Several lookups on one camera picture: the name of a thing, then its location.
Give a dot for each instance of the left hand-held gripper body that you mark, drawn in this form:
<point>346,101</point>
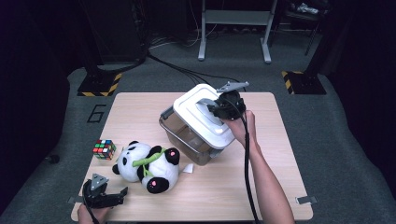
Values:
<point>96,197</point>

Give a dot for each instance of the white metal stand frame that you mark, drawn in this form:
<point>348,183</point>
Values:
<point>236,17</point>

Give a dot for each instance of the panda plush toy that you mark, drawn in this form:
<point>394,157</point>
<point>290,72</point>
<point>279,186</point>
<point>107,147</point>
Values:
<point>152,168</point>

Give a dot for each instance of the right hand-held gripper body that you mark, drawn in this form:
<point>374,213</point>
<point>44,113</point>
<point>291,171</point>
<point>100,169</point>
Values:
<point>232,107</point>

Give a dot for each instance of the dark chair with cloth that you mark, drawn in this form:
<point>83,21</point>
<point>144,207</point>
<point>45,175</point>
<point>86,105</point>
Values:
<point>306,14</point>

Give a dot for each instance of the person's right hand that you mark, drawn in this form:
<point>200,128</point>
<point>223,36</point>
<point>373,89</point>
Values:
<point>238,130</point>

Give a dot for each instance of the person's left hand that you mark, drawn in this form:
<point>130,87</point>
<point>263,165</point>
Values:
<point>102,215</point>

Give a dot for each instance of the colourful puzzle cube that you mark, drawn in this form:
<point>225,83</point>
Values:
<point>104,150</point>

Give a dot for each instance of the clear plastic storage box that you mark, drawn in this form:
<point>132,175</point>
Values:
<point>186,140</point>

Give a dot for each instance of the grey metal table bracket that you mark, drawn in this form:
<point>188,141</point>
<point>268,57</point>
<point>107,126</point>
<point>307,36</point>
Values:
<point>306,200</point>
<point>74,199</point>

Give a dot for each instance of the black yellow striped stand base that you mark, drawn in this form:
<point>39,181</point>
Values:
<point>98,84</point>
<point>303,83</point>

